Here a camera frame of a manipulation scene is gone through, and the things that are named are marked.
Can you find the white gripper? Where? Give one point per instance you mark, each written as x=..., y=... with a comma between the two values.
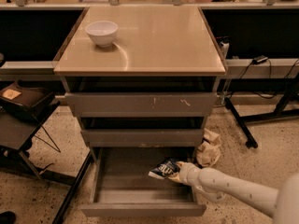
x=188, y=173

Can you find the blue Kettle chip bag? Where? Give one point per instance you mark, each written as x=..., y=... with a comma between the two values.
x=167, y=168

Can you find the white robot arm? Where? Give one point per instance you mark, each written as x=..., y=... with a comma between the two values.
x=282, y=204

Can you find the grey open bottom drawer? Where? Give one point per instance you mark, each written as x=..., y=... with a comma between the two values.
x=122, y=186

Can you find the grey middle drawer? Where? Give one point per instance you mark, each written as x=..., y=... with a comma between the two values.
x=143, y=138

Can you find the grey drawer cabinet with top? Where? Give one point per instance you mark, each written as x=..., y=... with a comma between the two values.
x=158, y=49

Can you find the grey top drawer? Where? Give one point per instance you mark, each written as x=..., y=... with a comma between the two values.
x=140, y=105

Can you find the white spray bottle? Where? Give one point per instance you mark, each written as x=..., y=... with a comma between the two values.
x=224, y=43

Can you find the black power adapter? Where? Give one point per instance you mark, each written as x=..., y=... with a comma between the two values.
x=259, y=59

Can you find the white ceramic bowl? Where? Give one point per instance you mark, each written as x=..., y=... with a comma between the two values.
x=102, y=33

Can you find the black tray with tan note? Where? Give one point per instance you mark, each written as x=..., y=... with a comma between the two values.
x=23, y=102

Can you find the dark side table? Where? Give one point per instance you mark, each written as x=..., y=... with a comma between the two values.
x=15, y=136

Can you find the black table leg frame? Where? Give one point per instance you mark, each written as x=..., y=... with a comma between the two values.
x=279, y=112

